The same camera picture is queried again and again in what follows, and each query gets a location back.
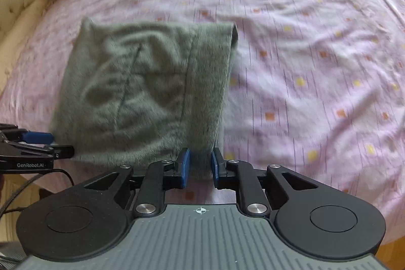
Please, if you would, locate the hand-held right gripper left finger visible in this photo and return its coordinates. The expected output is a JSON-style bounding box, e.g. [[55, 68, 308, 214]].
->
[[76, 148, 191, 217]]

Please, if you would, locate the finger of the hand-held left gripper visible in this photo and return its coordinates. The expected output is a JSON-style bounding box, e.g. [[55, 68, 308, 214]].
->
[[21, 131, 55, 144], [19, 145, 75, 160]]

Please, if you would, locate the grey-green towel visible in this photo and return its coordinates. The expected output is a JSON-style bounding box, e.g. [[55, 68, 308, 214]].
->
[[50, 16, 239, 181]]

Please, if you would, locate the pink patterned bed sheet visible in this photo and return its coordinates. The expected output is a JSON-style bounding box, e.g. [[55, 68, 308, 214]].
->
[[0, 0, 405, 245]]

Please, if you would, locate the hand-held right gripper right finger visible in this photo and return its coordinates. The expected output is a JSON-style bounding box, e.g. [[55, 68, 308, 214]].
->
[[210, 148, 330, 216]]

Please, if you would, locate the thick black cable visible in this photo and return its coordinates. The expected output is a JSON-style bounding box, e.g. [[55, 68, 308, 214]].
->
[[0, 173, 43, 217]]

